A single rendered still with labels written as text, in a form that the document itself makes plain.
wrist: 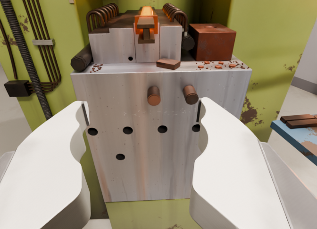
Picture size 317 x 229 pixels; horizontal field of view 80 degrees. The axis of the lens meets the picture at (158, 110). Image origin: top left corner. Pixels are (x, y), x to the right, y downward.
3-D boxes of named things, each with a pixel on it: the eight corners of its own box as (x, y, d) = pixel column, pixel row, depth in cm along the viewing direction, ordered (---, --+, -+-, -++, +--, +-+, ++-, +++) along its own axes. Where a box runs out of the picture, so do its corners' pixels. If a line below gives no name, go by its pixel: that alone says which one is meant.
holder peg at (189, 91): (197, 105, 39) (199, 93, 38) (185, 105, 39) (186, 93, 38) (194, 96, 43) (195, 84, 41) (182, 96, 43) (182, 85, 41)
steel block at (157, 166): (218, 197, 64) (253, 69, 40) (104, 202, 62) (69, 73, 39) (188, 108, 111) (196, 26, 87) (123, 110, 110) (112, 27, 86)
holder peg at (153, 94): (160, 106, 39) (160, 94, 38) (147, 106, 39) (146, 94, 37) (159, 97, 42) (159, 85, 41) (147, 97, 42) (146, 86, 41)
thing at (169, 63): (156, 66, 42) (155, 61, 41) (162, 63, 44) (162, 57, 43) (174, 70, 40) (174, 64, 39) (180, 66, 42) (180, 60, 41)
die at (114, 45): (180, 62, 45) (182, 21, 40) (93, 63, 44) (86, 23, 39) (166, 29, 80) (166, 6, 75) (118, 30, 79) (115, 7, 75)
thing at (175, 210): (202, 258, 89) (218, 197, 64) (120, 262, 88) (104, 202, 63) (183, 164, 136) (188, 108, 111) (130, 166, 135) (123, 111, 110)
